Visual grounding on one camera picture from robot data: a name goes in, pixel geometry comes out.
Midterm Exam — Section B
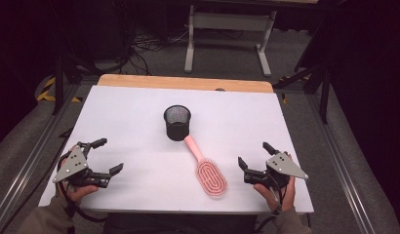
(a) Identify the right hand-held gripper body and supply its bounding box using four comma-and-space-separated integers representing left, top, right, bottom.
243, 151, 310, 190

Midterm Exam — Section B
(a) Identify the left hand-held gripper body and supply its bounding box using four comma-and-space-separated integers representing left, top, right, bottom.
52, 144, 111, 189

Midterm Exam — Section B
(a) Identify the pink hairbrush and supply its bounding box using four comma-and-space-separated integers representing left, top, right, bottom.
183, 135, 228, 198

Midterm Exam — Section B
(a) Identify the black mesh pen cup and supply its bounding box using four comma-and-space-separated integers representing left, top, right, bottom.
163, 104, 192, 142

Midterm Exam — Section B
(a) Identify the person's left hand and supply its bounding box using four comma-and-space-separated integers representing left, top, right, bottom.
56, 145, 100, 205

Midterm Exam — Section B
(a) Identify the person's right hand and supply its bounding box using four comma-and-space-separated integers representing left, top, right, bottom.
253, 176, 298, 213

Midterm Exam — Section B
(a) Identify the white table board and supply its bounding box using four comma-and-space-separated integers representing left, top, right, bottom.
37, 85, 315, 215

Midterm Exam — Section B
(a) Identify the black metal stand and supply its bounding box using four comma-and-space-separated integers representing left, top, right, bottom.
272, 61, 333, 125
51, 53, 103, 116

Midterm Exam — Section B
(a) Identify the yellow black hazard tape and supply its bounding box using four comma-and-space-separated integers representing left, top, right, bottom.
36, 76, 83, 103

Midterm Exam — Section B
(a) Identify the person's dark clothing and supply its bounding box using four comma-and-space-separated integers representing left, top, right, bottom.
102, 213, 259, 234

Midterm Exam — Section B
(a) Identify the wooden table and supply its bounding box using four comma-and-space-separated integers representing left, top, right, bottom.
97, 73, 275, 95

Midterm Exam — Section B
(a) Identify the right hand-held gripper cable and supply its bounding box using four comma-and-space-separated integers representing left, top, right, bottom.
253, 174, 288, 234

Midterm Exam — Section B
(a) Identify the hand-held gripper cable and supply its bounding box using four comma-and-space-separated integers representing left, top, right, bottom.
56, 180, 108, 224
253, 174, 288, 234

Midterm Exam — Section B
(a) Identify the aluminium floor rail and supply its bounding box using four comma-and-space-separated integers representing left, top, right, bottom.
0, 84, 79, 230
305, 93, 381, 234

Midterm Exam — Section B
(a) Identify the left hand-held gripper cable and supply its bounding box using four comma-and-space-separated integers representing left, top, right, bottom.
56, 180, 108, 224

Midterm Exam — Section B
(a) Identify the bundle of black floor cables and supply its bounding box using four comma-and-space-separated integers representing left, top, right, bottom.
119, 27, 191, 76

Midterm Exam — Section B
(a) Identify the grey metal desk frame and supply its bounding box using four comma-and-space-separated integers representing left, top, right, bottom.
183, 4, 279, 78

